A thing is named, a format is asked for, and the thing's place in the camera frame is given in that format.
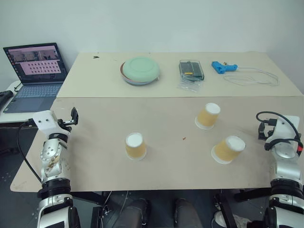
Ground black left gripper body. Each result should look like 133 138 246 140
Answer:
56 119 78 132

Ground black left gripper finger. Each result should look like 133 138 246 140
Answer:
70 106 80 125

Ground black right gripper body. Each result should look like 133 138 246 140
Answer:
260 118 277 141

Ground yellow paper cup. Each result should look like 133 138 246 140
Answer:
210 135 246 165
194 102 221 130
125 132 147 161

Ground grey open laptop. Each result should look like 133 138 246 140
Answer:
2 42 69 114

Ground white side table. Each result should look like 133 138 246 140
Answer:
0 79 59 124

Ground black device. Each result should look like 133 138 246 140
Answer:
0 90 14 108

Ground blue glue gun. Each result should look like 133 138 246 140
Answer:
211 61 238 76

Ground blue plastic plate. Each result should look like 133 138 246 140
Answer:
123 75 160 86

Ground green plastic bowl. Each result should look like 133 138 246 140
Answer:
123 56 161 84

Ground clear plastic bags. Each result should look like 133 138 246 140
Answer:
176 79 203 94

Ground clear plastic parts box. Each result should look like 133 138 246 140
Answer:
178 59 205 82

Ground dark rounded shape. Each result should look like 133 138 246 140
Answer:
174 198 198 228
120 198 152 228

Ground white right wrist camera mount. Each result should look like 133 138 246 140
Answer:
265 115 300 149

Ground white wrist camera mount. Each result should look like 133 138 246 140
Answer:
265 115 300 149
32 110 72 138

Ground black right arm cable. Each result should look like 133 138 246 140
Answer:
256 111 300 151

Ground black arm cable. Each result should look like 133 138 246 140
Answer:
256 111 300 151
19 118 44 184

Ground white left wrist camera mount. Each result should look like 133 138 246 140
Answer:
32 110 72 138

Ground white power cable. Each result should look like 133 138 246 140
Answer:
224 66 281 86

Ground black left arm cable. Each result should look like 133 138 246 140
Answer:
19 118 44 184

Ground black table frame leg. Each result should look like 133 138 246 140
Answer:
70 190 112 228
213 187 273 228

